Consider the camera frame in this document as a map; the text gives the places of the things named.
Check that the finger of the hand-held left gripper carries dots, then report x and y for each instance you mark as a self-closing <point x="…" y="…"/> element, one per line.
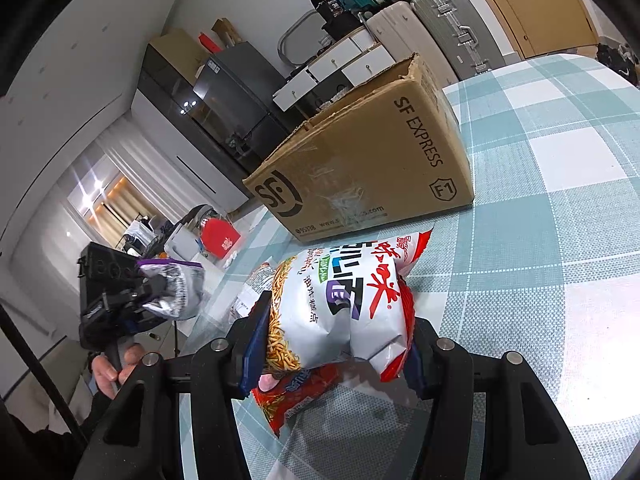
<point x="137" y="321"/>
<point x="147" y="290"/>

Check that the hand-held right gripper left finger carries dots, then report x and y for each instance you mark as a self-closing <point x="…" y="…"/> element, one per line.
<point x="255" y="345"/>

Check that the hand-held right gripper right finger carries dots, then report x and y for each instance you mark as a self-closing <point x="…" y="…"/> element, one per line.
<point x="414" y="365"/>

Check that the purple white snack packet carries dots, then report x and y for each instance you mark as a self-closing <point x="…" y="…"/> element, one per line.
<point x="180" y="290"/>

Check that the white noodle-stick snack bag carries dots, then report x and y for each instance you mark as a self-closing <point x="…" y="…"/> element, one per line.
<point x="340" y="310"/>

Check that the brown cardboard box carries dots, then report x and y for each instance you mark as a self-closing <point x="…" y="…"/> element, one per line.
<point x="360" y="170"/>

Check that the person's left hand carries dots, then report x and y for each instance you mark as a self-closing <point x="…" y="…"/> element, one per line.
<point x="107" y="377"/>

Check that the clear yellow noodle packet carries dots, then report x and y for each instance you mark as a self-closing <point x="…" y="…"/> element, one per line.
<point x="247" y="300"/>

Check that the white storage box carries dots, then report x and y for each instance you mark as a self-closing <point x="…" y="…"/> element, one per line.
<point x="181" y="245"/>

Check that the red cookie snack packet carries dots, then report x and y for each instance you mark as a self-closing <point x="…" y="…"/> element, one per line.
<point x="300" y="400"/>

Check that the red gift bag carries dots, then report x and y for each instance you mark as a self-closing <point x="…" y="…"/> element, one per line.
<point x="220" y="237"/>

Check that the dark grey refrigerator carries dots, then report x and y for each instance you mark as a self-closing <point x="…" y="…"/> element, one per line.
<point x="230" y="90"/>

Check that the cardboard box on refrigerator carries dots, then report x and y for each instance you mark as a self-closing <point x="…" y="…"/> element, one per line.
<point x="175" y="45"/>

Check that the brown paper bag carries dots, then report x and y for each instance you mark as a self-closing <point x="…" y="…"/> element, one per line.
<point x="227" y="30"/>

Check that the white drawer cabinet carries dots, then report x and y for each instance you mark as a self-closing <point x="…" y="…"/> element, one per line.
<point x="340" y="67"/>

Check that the beige suitcase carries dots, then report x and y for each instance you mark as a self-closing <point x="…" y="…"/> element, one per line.
<point x="405" y="35"/>

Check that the black box with label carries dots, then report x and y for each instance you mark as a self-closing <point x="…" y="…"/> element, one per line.
<point x="332" y="10"/>

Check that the silver suitcase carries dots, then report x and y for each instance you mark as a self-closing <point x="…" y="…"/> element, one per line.
<point x="460" y="25"/>

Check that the black sneakers on floor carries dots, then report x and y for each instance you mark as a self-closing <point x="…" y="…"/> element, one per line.
<point x="620" y="62"/>

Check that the wooden door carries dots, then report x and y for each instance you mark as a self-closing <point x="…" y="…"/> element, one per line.
<point x="540" y="5"/>

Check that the white oval frame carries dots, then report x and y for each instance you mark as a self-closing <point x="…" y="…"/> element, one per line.
<point x="287" y="40"/>

